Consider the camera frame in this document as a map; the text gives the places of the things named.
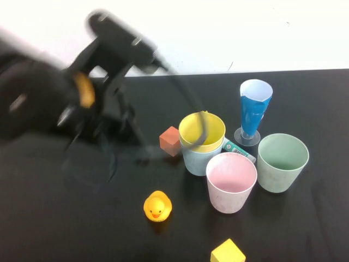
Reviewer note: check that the yellow rubber duck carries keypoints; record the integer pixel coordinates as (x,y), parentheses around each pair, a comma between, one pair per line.
(156,207)

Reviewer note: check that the pink plastic cup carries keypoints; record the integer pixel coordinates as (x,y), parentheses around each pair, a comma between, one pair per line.
(231,199)

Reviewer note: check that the yellow plastic cup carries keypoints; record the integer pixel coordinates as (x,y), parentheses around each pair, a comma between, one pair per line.
(215,128)

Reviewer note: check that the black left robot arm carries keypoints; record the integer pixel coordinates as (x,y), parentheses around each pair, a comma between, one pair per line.
(32,95)

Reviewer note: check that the clear cone glass blue paper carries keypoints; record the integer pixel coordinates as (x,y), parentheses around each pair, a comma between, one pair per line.
(252,117)

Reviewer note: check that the green plastic cup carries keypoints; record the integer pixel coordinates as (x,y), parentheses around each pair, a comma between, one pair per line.
(275,180)

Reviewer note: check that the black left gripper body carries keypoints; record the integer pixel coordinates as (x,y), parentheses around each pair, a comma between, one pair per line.
(111,103)

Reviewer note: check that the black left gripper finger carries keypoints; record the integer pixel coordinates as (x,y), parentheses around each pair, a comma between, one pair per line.
(137,131)
(122,128)

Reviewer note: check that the light blue plastic cup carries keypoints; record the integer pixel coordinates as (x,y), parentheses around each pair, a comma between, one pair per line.
(193,163)

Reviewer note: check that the red foam cube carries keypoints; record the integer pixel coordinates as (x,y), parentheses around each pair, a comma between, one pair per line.
(169,142)

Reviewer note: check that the white green glue stick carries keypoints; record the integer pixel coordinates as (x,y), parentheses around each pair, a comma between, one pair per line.
(231,147)

